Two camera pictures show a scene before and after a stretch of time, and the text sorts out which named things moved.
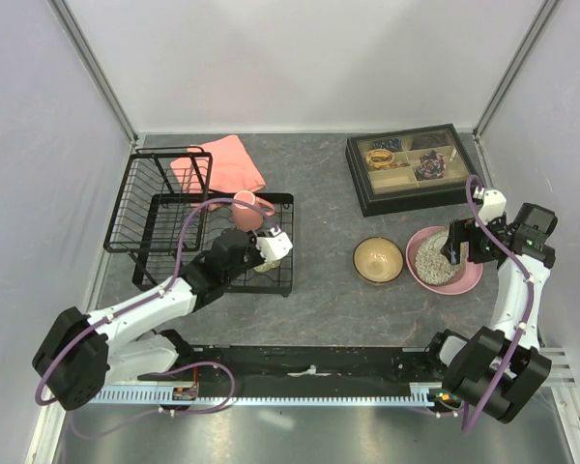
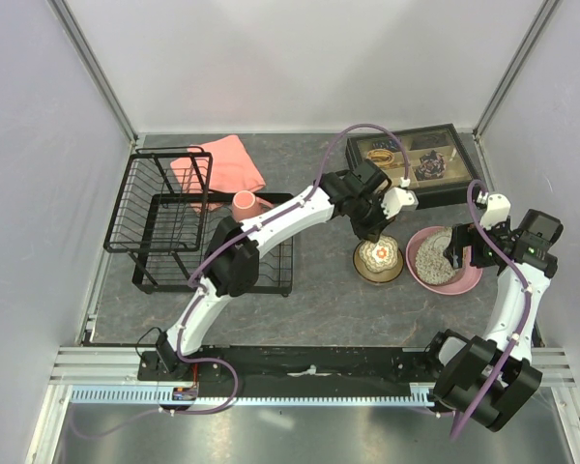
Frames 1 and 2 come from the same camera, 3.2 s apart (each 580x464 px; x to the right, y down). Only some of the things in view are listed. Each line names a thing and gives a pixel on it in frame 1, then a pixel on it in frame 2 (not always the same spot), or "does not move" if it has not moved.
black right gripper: (464, 230) does not move
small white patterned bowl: (268, 265) to (379, 256)
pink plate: (466, 278) does not move
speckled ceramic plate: (432, 265) does not move
